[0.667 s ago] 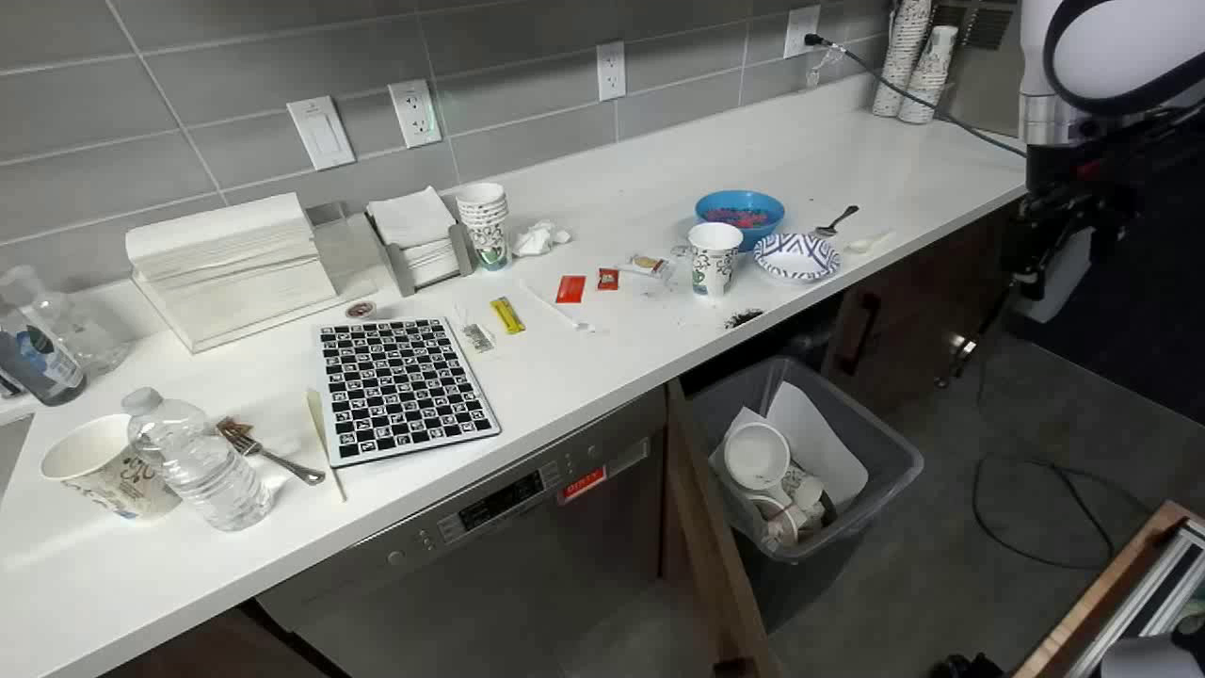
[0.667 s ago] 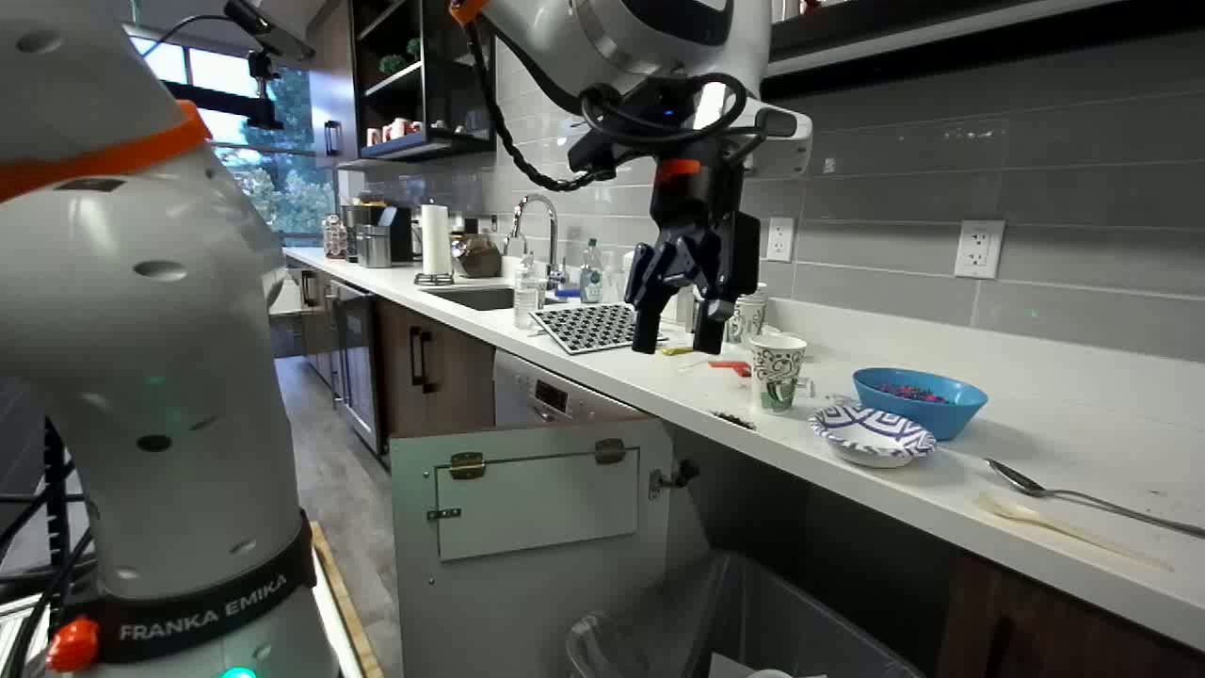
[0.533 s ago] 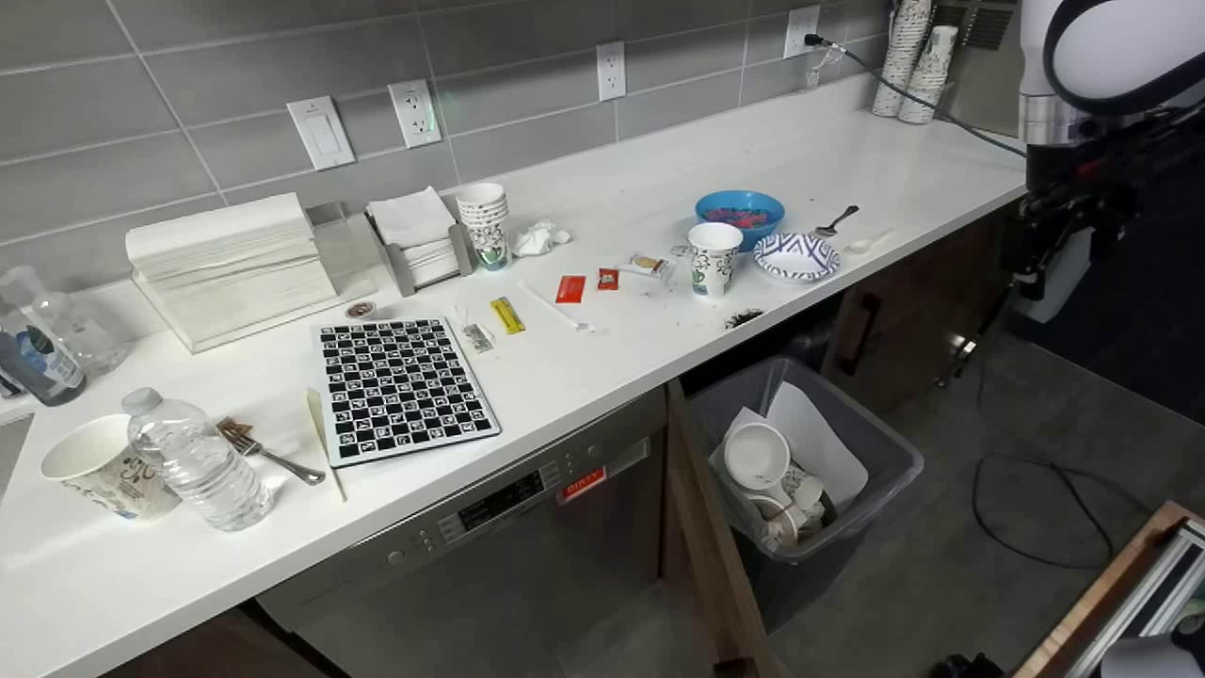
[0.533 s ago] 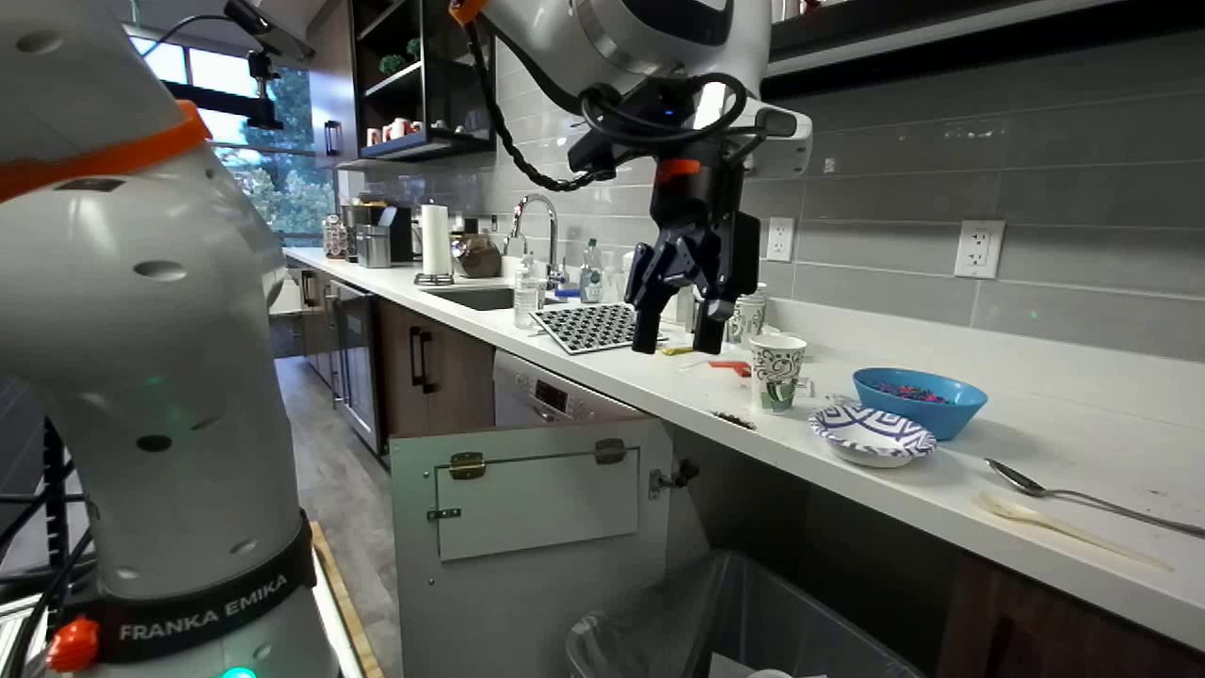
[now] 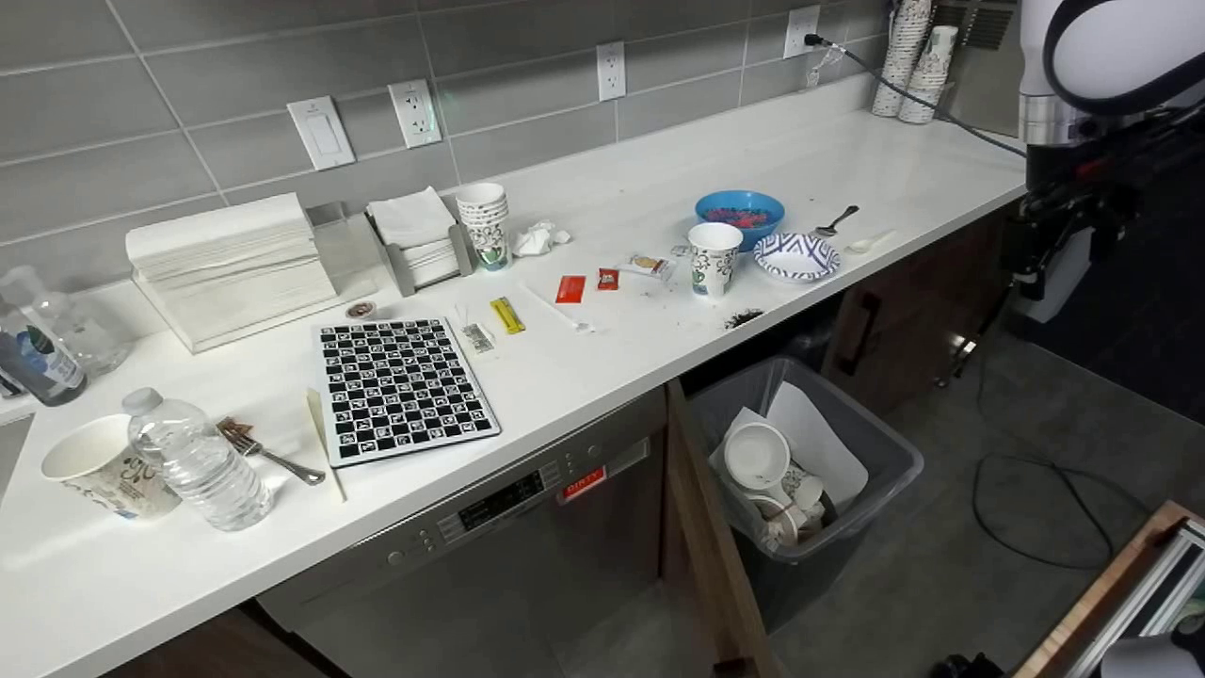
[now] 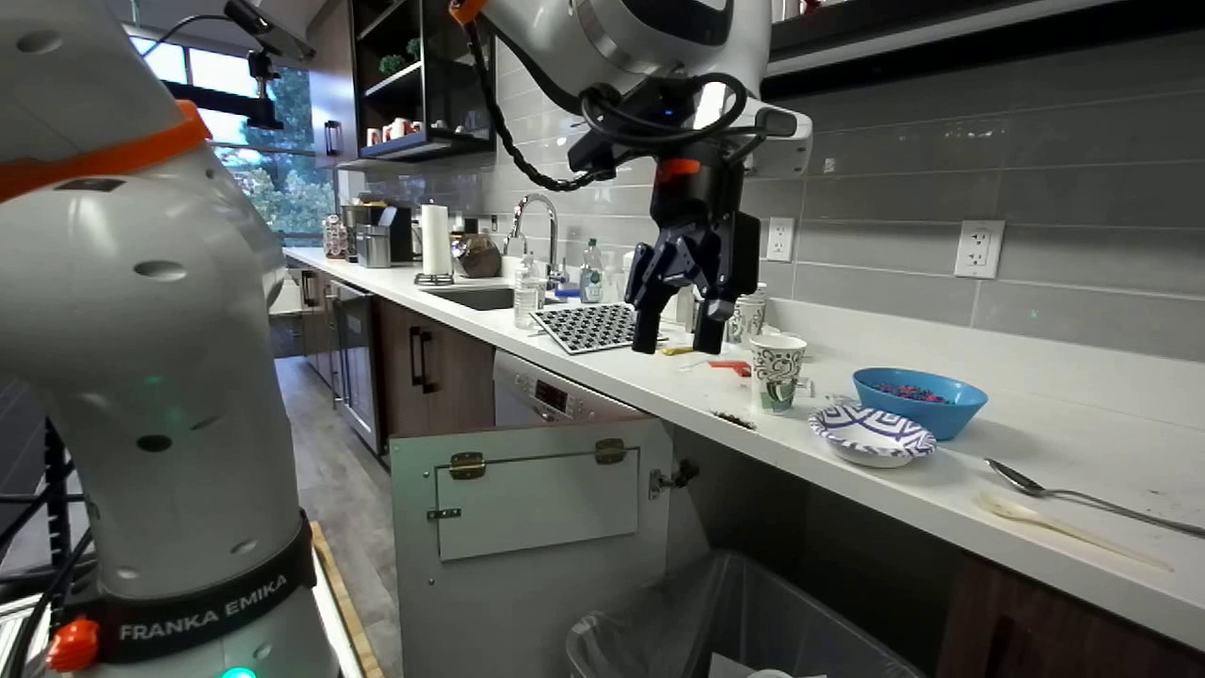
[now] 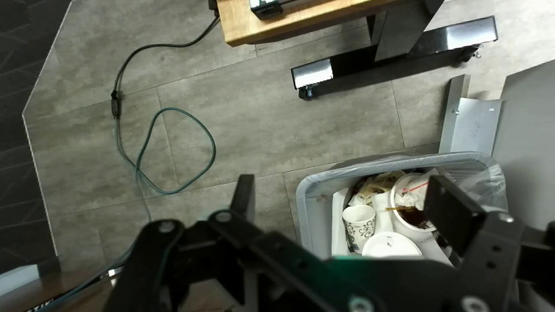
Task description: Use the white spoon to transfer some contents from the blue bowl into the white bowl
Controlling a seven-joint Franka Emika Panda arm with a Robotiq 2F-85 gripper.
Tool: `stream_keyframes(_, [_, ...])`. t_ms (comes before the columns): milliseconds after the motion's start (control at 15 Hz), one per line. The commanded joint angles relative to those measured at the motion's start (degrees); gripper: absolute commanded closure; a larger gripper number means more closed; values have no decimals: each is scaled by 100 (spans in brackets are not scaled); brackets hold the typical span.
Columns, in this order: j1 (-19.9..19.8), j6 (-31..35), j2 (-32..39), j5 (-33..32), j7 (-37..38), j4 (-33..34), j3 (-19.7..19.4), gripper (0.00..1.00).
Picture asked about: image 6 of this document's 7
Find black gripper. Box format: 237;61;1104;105
624;153;765;357

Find patterned paper cup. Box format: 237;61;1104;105
753;331;811;414

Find steel dishwasher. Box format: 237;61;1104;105
488;349;644;429

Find soap bottle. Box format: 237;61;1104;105
577;236;610;303

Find dark kettle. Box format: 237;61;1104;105
453;217;504;281

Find grey trash bin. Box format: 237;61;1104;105
561;550;927;678

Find coffee maker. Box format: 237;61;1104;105
349;201;419;271

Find black wall shelf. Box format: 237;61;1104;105
349;0;498;167

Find clear plastic water bottle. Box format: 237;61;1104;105
511;254;548;331

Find metal spoon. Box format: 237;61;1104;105
985;454;1205;542

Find white wall outlet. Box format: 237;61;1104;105
952;217;1008;281
765;213;798;265

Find clear plastic cups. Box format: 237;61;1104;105
732;281;773;345

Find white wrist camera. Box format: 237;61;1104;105
749;105;817;143

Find brown cabinet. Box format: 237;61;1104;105
371;298;502;445

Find paper towel roll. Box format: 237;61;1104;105
413;201;455;286

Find chrome faucet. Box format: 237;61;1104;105
504;193;565;286

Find white blue patterned bowl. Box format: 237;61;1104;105
811;395;941;473

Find black white checkered mat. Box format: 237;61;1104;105
532;298;640;357

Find open cabinet door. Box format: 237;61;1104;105
389;416;683;678

